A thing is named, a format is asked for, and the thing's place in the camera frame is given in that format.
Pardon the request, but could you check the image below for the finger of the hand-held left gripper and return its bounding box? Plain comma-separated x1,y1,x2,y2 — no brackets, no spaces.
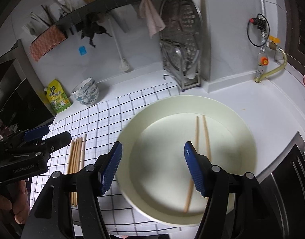
30,131,72,156
3,126,50,152

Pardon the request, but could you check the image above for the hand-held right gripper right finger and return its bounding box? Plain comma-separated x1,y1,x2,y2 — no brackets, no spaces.
184,141,285,239

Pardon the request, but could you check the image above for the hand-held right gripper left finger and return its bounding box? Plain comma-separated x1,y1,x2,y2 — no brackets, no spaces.
30,141,123,239

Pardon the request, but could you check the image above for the row of wooden chopsticks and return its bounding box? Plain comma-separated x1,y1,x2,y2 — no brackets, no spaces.
67,133,87,208

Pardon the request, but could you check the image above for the large cream round basin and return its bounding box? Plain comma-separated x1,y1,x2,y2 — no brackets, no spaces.
115,95,258,227

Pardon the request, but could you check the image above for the light wooden chopstick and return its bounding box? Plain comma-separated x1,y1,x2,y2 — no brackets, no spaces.
183,116,200,214
202,115,213,161

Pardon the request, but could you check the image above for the person's left hand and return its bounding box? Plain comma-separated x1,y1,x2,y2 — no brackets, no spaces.
0,179,30,226

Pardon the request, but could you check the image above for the yellow detergent pouch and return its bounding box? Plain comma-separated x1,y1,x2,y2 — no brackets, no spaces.
44,79,73,115

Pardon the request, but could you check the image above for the black glossy appliance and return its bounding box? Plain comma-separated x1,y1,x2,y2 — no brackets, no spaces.
0,40,55,133

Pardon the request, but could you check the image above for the blue patterned white bowl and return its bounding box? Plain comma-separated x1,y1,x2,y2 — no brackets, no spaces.
73,85,98,101
78,92,100,107
71,77,96,96

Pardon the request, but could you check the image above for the white black checkered cloth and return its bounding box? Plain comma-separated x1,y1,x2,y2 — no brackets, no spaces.
25,81,205,237

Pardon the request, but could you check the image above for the metal dish rack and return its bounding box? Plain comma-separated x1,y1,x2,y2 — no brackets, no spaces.
159,39,202,91

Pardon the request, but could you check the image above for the orange wavy sponge cloth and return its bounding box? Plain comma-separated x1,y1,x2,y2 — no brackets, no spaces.
30,25,68,63

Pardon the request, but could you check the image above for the gas stove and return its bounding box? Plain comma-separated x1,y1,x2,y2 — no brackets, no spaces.
257,131,305,239

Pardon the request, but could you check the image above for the dark rag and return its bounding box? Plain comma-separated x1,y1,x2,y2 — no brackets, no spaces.
80,12,113,48

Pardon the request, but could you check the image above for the small perforated steamer plate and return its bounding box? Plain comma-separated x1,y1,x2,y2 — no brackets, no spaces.
161,40,200,73

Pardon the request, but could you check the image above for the gas valve assembly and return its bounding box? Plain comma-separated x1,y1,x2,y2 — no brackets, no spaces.
254,36,280,80

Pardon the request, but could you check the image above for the pink towel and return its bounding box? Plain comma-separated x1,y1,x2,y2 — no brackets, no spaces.
139,0,166,39

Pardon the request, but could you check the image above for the large round steamer tray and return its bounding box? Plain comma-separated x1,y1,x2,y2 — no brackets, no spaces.
159,0,210,80

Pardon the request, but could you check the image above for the red knob gas valve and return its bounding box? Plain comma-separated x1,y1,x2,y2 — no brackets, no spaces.
250,16,267,30

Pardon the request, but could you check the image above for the metal gas pipe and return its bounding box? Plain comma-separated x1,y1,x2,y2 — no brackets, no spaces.
254,0,270,43

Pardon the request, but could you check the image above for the white handled brush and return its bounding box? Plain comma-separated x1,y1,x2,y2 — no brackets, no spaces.
106,15,130,73

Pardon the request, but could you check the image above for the yellow gas hose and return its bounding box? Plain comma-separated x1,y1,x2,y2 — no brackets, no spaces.
254,48,288,83

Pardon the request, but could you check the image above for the black cable loop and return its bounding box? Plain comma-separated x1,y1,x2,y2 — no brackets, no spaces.
247,14,271,47

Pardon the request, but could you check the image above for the black wall rack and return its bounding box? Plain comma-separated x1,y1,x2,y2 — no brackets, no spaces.
54,0,160,29

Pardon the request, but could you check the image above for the dark window frame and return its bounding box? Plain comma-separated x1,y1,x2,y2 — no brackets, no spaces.
283,0,305,63

